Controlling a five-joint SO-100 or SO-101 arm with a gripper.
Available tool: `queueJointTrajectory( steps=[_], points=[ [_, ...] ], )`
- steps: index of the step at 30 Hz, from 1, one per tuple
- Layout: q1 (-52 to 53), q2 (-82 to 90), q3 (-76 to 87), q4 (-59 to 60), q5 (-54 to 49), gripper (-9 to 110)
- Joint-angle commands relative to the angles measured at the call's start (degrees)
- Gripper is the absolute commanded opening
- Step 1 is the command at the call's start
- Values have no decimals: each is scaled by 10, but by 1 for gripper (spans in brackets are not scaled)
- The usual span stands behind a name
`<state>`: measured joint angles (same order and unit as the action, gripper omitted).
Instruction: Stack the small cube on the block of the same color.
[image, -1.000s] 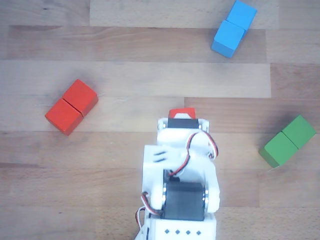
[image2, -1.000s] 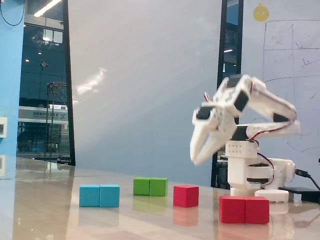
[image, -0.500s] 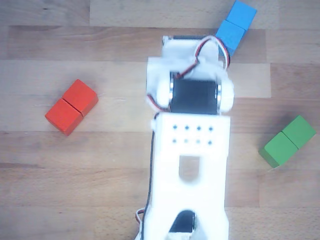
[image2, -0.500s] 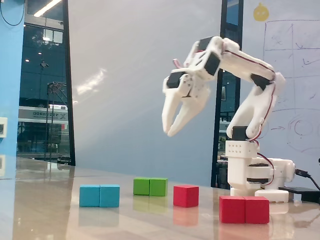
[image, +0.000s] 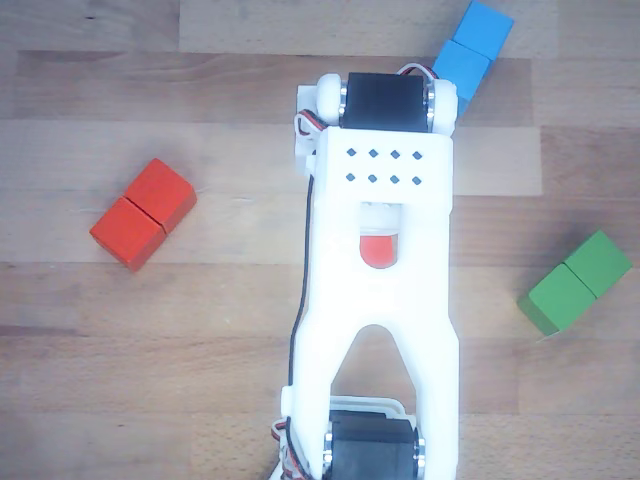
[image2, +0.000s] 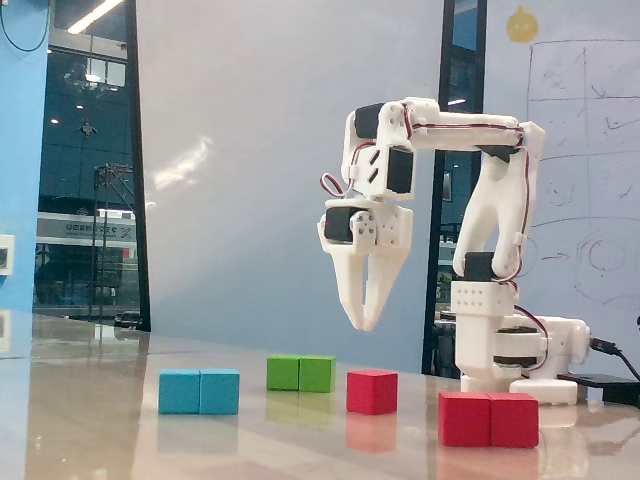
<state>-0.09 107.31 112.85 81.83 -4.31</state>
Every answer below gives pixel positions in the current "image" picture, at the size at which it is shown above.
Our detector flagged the small red cube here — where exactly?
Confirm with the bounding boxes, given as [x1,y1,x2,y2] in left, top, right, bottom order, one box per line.
[359,233,400,270]

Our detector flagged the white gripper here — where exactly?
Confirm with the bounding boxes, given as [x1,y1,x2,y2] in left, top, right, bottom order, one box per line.
[358,202,401,236]

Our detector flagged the green rectangular block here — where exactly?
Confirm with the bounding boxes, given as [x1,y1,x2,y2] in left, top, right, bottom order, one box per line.
[516,229,633,338]

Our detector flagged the blue rectangular block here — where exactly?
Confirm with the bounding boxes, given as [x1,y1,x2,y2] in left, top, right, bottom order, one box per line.
[431,0,516,119]

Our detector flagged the red rectangular block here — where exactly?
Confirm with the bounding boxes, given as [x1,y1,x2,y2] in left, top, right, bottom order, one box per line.
[88,158,198,274]

